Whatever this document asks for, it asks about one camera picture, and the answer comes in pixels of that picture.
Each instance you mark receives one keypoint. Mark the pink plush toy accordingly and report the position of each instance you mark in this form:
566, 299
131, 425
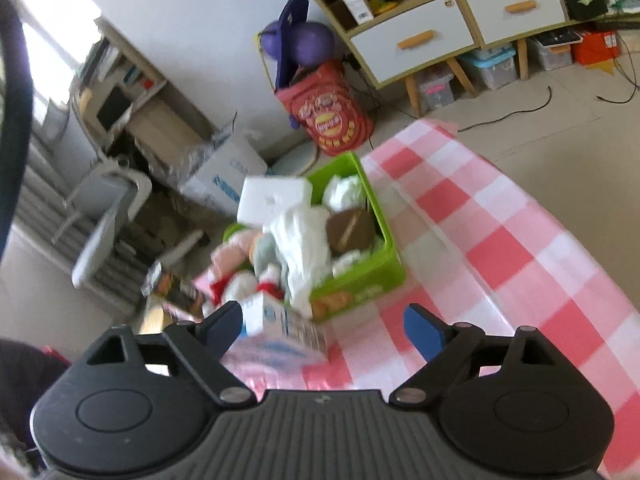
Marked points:
232, 255

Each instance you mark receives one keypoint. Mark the computer monitor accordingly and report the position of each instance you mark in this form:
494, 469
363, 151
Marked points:
114, 107

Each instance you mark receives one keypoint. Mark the red snack bucket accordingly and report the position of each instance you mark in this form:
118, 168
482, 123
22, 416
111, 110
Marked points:
325, 115

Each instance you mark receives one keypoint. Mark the green plastic bin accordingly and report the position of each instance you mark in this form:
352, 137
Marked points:
360, 275

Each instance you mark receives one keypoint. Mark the burger plush toy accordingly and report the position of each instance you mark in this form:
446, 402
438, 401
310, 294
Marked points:
350, 230

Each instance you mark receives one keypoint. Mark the white cardboard box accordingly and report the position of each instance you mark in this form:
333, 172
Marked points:
225, 165

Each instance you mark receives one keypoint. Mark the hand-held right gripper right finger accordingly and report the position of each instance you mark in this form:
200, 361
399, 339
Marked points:
422, 332

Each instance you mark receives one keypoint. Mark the purple hopper ball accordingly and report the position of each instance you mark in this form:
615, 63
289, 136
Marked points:
305, 40

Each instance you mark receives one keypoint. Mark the wooden computer desk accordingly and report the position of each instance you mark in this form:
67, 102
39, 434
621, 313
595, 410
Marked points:
150, 115

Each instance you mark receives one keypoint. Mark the dark printed box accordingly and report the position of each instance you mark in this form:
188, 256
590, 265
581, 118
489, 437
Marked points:
167, 287

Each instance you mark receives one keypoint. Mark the white tissue pack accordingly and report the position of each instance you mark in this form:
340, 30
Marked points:
270, 197

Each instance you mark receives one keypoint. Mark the wooden shelf cabinet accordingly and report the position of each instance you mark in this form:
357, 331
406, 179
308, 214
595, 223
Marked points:
415, 35

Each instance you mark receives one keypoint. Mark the white plastic bag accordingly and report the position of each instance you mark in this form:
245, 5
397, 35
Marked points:
300, 250

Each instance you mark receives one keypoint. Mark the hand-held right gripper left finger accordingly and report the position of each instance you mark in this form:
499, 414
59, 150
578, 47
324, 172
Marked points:
227, 322

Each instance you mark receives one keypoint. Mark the pink checkered tablecloth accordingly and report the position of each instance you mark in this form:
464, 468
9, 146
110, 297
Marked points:
500, 240

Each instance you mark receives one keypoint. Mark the blue lid storage box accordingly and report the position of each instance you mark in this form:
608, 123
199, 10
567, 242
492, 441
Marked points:
490, 67

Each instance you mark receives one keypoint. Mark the blue and white milk carton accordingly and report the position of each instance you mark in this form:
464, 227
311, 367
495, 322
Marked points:
270, 315

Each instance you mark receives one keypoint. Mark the orange box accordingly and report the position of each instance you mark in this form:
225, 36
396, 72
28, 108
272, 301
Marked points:
595, 47

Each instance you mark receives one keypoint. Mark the white and red plush toy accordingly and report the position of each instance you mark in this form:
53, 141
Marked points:
240, 285

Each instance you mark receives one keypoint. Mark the small white box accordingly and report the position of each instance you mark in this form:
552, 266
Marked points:
357, 7

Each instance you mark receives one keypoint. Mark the grey white chair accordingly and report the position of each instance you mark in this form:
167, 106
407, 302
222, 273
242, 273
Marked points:
95, 250

